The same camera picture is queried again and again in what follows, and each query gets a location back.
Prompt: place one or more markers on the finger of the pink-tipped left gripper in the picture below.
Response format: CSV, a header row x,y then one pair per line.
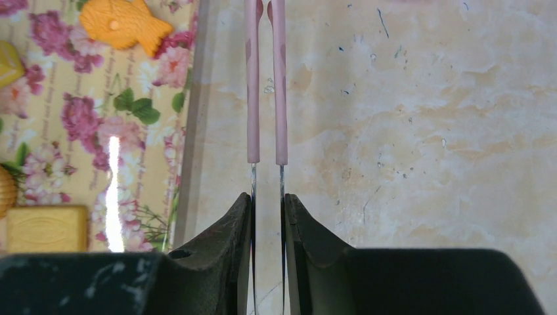
x,y
216,265

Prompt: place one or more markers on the pink-tipped right gripper finger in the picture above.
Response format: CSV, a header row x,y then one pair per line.
x,y
313,274

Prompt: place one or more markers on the yellow square biscuit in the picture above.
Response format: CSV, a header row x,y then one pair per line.
x,y
47,229

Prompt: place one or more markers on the floral serving tray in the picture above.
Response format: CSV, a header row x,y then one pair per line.
x,y
91,125

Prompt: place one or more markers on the round orange cookie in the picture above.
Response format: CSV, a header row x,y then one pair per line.
x,y
8,192

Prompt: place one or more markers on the orange croissant pastry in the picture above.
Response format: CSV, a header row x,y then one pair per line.
x,y
123,24

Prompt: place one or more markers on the yellow cheese wedge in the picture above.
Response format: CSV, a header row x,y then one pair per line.
x,y
11,64

